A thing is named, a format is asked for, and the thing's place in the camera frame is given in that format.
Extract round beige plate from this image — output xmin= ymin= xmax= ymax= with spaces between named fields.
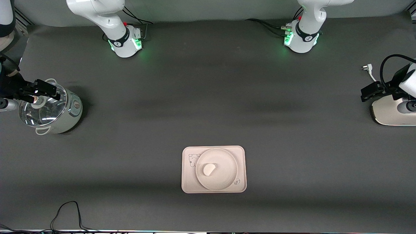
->
xmin=196 ymin=148 xmax=238 ymax=191

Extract white steamed bun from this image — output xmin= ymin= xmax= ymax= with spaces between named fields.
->
xmin=202 ymin=163 xmax=217 ymax=176

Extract beige rectangular rabbit tray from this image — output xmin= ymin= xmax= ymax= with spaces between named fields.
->
xmin=181 ymin=145 xmax=247 ymax=194

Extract glass pot lid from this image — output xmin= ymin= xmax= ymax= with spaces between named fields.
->
xmin=19 ymin=83 xmax=68 ymax=127

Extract white toaster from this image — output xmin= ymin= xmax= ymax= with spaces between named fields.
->
xmin=370 ymin=94 xmax=416 ymax=126

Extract pale green electric pot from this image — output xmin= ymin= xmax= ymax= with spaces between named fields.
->
xmin=32 ymin=79 xmax=83 ymax=135

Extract beige round background object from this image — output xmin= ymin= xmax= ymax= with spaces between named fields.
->
xmin=0 ymin=30 xmax=15 ymax=52

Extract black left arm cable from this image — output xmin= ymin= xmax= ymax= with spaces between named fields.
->
xmin=379 ymin=54 xmax=416 ymax=91

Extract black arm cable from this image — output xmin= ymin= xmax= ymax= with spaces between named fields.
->
xmin=379 ymin=54 xmax=416 ymax=91
xmin=0 ymin=53 xmax=21 ymax=77

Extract white power plug cord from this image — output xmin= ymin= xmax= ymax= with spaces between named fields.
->
xmin=362 ymin=64 xmax=378 ymax=82

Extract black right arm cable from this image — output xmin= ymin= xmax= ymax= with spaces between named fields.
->
xmin=0 ymin=53 xmax=21 ymax=77

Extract aluminium frame rail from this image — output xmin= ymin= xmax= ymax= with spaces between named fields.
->
xmin=15 ymin=10 xmax=34 ymax=27

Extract black right arm base cables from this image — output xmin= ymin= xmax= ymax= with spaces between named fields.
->
xmin=122 ymin=5 xmax=154 ymax=41

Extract black arm base cables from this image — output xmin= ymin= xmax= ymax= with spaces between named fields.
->
xmin=245 ymin=6 xmax=304 ymax=38
xmin=122 ymin=5 xmax=154 ymax=41

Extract black floor cable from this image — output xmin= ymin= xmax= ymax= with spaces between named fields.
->
xmin=49 ymin=201 xmax=101 ymax=233

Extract black left arm base cables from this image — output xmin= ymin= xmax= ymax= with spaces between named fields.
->
xmin=245 ymin=6 xmax=304 ymax=38

